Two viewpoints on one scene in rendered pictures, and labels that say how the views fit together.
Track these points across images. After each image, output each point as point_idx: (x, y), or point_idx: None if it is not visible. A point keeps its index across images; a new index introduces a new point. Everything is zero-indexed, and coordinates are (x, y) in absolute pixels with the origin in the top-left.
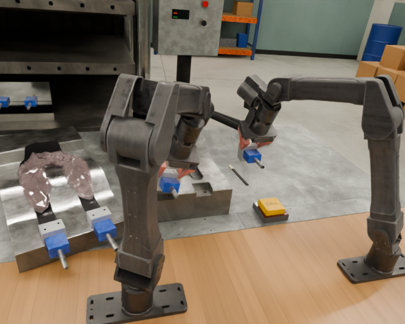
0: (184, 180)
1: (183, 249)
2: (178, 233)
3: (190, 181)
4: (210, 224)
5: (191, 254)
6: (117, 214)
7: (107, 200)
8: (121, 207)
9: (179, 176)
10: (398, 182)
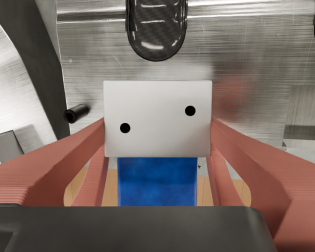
0: (266, 57)
1: (197, 205)
2: (198, 163)
3: (293, 67)
4: (298, 151)
5: None
6: (37, 137)
7: (2, 68)
8: (42, 113)
9: (209, 173)
10: None
